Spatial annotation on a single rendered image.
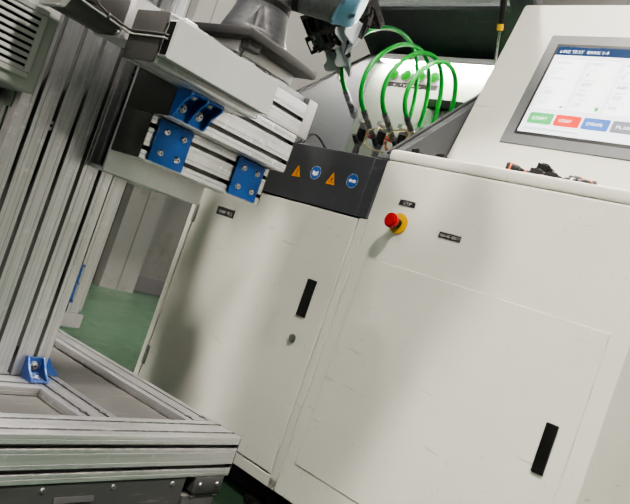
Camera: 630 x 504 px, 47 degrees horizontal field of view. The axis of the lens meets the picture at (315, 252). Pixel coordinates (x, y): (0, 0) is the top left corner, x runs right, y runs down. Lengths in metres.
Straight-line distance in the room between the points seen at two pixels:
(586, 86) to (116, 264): 3.92
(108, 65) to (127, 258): 3.85
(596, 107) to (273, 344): 1.02
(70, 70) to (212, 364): 0.95
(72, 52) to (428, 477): 1.13
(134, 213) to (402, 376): 3.81
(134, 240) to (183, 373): 3.21
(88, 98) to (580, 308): 1.06
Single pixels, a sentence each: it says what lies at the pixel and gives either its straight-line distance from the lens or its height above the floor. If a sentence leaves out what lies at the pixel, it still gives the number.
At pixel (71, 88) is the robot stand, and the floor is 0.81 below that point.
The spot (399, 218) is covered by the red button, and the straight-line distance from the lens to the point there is 1.76.
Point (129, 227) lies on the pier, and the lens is 5.28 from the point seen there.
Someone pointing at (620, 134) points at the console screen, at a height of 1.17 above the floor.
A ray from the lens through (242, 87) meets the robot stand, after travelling 1.36.
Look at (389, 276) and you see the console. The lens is 1.74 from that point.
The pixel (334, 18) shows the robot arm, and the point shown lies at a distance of 1.61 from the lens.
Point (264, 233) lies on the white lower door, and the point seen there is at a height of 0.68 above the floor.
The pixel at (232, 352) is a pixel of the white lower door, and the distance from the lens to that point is 2.05.
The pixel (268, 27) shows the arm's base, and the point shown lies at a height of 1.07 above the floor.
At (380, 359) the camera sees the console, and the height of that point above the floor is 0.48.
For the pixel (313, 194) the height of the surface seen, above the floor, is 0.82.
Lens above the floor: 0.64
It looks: 1 degrees up
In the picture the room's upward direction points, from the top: 19 degrees clockwise
